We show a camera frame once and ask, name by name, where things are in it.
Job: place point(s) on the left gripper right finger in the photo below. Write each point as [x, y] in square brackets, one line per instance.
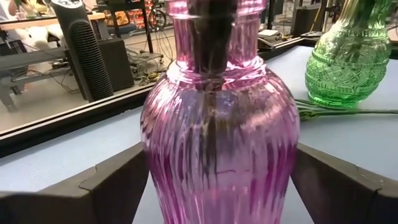
[348, 199]

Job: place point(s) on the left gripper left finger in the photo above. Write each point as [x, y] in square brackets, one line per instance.
[62, 205]

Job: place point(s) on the blue artificial flower bunch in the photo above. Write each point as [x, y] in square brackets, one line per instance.
[314, 111]

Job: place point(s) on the pink glass vase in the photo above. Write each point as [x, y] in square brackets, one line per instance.
[217, 149]

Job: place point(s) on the green glass vase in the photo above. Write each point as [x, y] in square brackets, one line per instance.
[345, 74]

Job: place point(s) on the blue-grey table mat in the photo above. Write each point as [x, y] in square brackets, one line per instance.
[62, 161]

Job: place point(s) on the grey metal bench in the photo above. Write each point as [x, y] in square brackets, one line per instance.
[31, 59]

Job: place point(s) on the black tower fan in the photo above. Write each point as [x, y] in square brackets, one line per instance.
[84, 56]

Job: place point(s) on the black speaker box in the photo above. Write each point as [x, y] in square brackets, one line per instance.
[116, 62]

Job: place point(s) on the wooden top desk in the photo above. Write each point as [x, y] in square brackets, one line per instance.
[37, 22]

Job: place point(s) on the black aluminium table frame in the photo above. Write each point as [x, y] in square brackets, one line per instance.
[77, 118]

